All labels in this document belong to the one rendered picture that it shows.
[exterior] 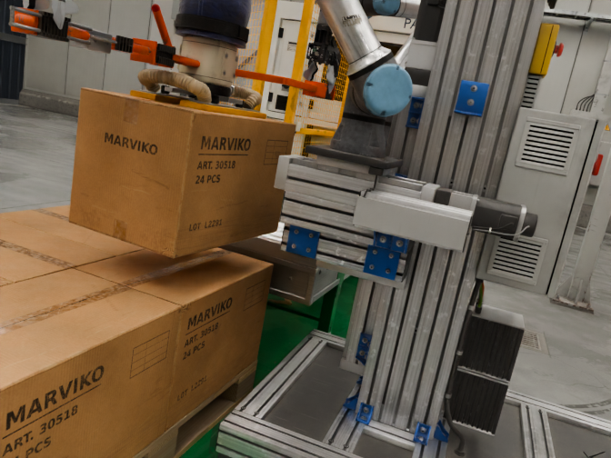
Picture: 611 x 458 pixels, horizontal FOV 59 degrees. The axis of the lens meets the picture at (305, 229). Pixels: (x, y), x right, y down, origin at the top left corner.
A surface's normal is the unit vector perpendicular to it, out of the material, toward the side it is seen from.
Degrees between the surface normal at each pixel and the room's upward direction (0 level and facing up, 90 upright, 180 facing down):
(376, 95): 95
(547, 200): 90
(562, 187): 90
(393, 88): 96
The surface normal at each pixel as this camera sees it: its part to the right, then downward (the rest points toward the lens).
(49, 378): 0.91, 0.24
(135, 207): -0.43, 0.12
